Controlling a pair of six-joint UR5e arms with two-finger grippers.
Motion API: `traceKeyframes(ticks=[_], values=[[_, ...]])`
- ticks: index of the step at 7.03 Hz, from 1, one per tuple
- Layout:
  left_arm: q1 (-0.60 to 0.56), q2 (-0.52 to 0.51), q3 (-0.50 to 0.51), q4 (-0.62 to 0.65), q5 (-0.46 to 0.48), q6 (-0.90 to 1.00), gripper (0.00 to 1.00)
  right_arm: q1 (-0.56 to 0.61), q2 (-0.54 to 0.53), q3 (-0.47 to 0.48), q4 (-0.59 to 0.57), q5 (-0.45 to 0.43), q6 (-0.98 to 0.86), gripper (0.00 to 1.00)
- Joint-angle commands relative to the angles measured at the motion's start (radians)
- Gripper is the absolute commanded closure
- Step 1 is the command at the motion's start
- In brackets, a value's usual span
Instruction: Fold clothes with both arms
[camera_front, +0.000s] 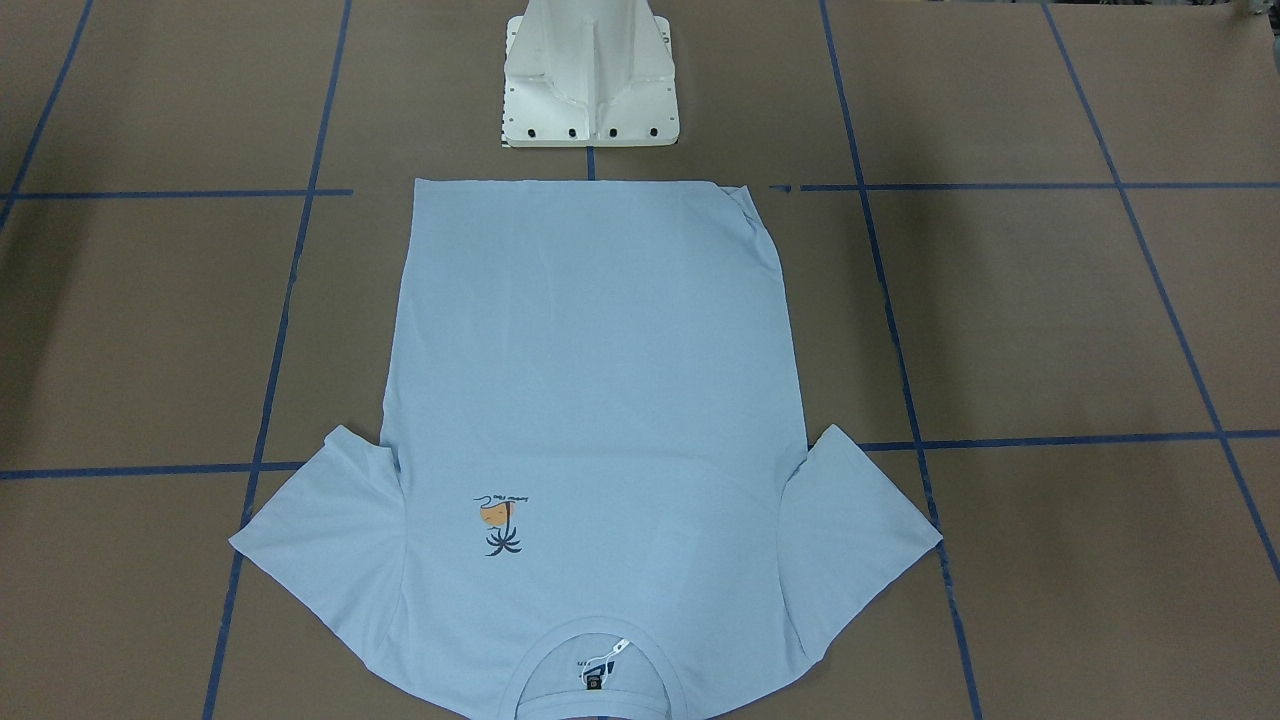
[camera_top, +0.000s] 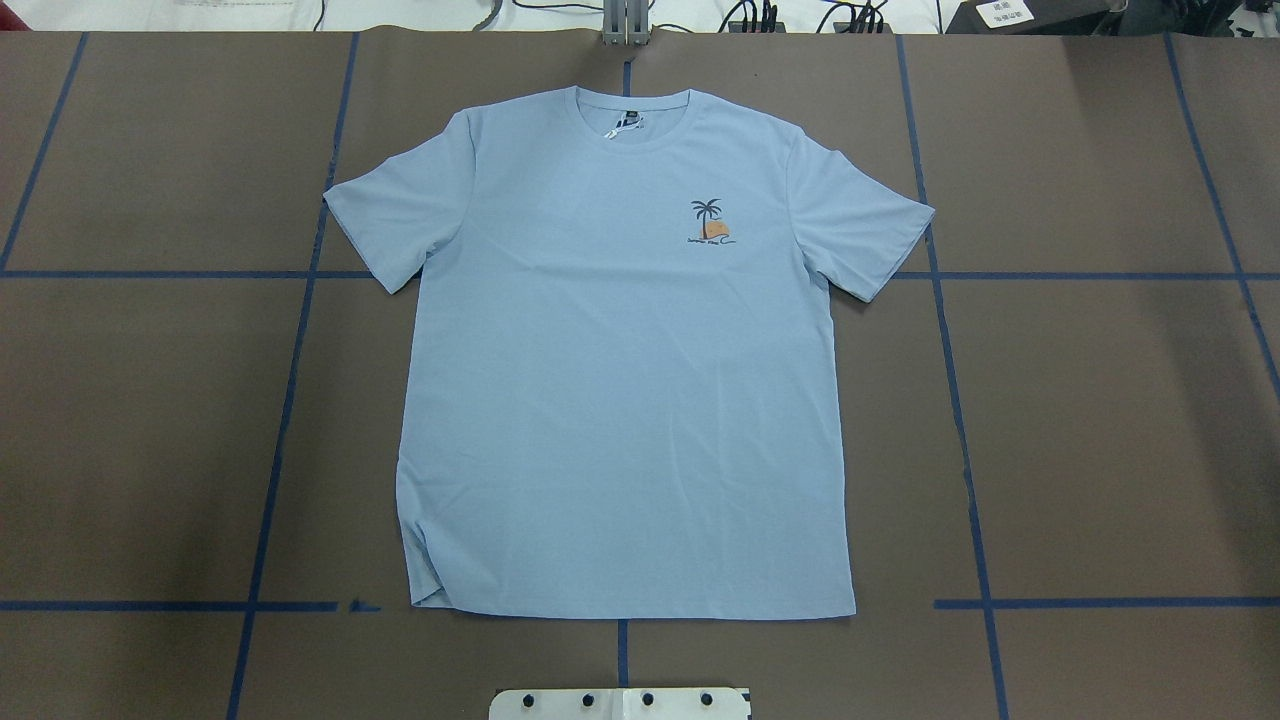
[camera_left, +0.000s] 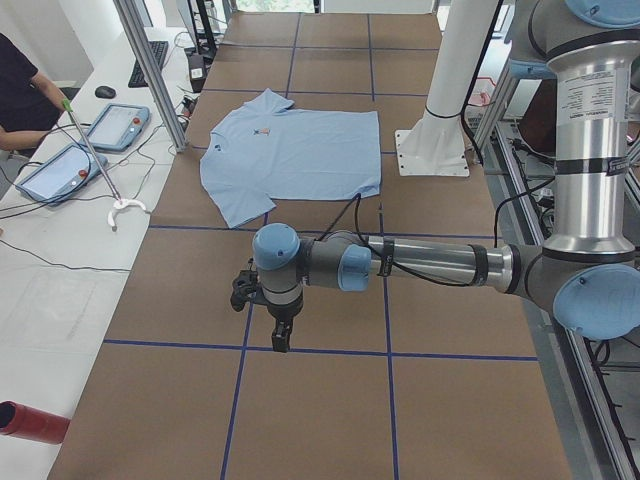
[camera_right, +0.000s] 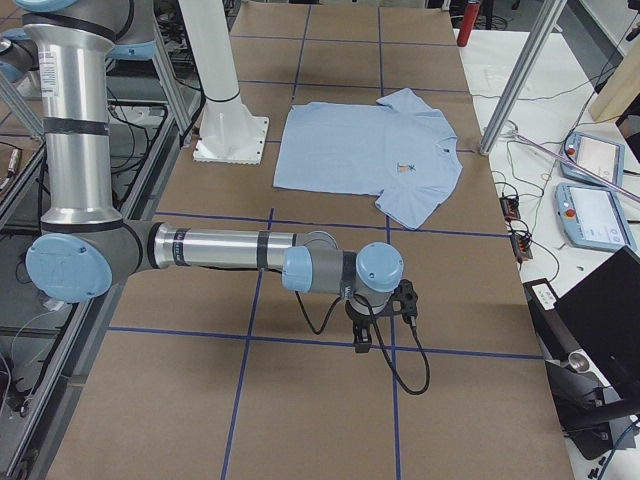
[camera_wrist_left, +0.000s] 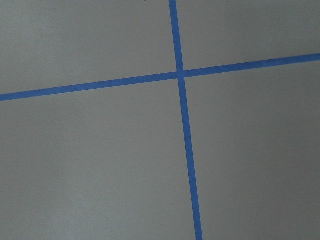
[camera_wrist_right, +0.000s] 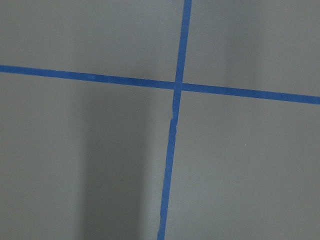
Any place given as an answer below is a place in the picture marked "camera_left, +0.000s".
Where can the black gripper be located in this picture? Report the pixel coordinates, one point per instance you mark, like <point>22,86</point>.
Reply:
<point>282,317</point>

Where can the light blue t-shirt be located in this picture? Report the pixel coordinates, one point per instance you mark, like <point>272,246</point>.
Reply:
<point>268,150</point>

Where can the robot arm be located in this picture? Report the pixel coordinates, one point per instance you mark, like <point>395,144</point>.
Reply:
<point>590,47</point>

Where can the far blue teach pendant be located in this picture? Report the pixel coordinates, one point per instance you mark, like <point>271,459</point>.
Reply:
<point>117,127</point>

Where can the blue teach pendant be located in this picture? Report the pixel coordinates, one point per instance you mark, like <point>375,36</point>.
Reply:
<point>61,176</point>
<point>117,127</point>

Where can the near blue teach pendant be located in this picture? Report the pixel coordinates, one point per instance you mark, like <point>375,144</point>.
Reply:
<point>61,176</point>

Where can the red cylinder bottle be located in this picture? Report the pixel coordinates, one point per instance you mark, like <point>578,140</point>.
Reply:
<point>29,423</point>

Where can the black power adapter box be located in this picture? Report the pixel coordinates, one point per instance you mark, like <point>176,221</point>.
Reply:
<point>197,72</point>

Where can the black computer mouse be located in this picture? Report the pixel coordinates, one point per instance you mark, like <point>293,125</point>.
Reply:
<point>105,92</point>

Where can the seated person dark shirt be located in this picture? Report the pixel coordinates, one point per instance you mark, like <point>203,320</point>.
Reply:
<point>31,104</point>

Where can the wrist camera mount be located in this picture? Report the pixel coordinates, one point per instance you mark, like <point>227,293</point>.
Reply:
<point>246,288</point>

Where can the white camera pillar base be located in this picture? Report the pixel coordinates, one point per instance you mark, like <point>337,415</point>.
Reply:
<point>435,145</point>

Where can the aluminium frame post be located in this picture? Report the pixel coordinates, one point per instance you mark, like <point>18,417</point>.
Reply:
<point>136,35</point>

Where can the aluminium frame table rail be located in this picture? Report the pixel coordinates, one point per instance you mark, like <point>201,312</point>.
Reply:
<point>579,277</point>

